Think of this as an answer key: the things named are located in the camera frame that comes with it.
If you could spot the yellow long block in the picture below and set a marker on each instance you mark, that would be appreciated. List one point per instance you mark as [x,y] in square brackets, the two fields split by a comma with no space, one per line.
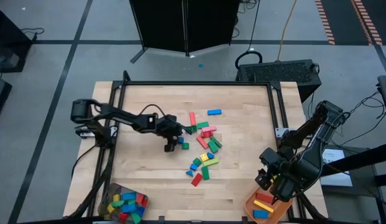
[263,206]

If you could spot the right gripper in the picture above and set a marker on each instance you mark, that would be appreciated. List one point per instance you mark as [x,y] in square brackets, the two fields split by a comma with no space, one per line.
[286,180]

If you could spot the blue wedge block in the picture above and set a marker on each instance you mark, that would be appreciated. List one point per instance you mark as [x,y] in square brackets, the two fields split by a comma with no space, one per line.
[189,173]

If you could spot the orange tray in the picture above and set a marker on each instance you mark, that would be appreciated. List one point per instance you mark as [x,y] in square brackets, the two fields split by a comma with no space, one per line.
[281,213]

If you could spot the blue semicircle block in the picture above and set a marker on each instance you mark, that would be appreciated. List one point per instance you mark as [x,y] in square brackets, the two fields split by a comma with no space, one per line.
[210,155]

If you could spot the small yellow block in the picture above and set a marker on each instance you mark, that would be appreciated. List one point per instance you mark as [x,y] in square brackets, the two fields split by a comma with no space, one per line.
[116,198]

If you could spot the pink block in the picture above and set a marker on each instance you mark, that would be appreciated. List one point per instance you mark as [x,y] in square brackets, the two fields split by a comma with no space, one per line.
[209,128]

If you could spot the grey cart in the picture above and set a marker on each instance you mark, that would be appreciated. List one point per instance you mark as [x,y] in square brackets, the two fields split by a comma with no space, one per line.
[351,202]

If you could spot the clear plastic bin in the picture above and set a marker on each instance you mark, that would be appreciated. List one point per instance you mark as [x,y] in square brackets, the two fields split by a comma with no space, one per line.
[107,191]

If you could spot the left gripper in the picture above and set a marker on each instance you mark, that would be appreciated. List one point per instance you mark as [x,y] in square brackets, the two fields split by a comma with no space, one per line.
[168,127]

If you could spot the black folding screen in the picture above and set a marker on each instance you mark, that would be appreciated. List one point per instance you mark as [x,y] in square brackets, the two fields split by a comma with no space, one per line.
[180,25]

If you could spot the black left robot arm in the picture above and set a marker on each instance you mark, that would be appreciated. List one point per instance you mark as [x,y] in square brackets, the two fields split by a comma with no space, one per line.
[124,117]

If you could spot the light green long block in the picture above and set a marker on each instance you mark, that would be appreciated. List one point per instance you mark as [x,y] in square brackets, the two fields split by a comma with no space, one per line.
[210,162]

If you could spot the small blue block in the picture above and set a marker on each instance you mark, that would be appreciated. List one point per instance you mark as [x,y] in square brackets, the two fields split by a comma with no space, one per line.
[181,140]

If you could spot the blue long block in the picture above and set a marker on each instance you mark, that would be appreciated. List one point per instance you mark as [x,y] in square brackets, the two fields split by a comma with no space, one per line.
[214,112]

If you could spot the small green cube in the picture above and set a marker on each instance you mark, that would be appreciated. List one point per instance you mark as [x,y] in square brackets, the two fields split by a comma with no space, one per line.
[185,145]

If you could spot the black table frame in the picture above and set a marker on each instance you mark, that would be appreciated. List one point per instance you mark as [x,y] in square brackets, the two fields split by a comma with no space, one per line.
[195,83]

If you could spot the yellow wedge block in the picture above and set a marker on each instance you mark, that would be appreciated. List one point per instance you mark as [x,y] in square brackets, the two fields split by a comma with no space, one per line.
[111,208]

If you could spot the black cabinet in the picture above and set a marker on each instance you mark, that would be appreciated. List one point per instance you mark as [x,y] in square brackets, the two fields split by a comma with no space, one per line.
[9,46]

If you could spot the red long block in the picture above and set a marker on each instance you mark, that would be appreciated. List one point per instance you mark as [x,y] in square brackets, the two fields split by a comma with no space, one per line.
[192,119]
[202,142]
[264,198]

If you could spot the dark green studded brick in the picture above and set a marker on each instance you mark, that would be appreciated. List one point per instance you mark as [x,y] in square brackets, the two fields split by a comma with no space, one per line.
[192,129]

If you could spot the black box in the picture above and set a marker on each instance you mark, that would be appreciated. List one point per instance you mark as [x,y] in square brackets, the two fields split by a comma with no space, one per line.
[0,99]

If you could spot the red arch block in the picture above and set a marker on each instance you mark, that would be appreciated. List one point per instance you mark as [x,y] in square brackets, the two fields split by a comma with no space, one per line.
[206,134]

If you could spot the black rig beam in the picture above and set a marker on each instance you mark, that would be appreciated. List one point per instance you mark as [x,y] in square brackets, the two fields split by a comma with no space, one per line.
[357,158]

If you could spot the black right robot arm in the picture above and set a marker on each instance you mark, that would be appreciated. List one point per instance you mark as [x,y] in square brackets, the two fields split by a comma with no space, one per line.
[320,146]

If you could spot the white paper sheet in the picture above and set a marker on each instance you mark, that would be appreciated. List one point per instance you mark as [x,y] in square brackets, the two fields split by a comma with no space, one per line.
[338,180]

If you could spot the yellow studded brick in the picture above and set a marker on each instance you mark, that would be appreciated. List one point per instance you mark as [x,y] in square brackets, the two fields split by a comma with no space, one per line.
[204,157]

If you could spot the black computer case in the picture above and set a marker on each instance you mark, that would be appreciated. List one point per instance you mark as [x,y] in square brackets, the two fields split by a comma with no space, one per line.
[278,76]

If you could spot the dark blue block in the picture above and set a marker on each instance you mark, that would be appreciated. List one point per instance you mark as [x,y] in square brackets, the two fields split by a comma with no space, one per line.
[193,167]

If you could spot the small green block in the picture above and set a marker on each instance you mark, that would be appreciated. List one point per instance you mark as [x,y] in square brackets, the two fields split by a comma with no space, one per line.
[131,202]

